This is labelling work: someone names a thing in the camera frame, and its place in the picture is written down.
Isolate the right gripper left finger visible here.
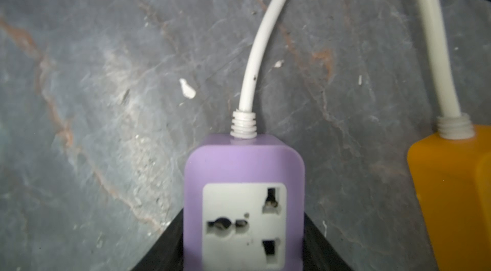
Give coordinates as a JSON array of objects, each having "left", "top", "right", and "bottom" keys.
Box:
[{"left": 131, "top": 209, "right": 184, "bottom": 271}]

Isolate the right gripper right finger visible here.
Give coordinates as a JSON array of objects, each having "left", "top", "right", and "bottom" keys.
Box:
[{"left": 303, "top": 213, "right": 353, "bottom": 271}]

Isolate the purple power strip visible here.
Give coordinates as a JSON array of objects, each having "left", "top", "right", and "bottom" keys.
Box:
[{"left": 183, "top": 0, "right": 305, "bottom": 270}]

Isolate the orange power strip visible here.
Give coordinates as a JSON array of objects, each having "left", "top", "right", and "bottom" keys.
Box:
[{"left": 407, "top": 0, "right": 490, "bottom": 270}]

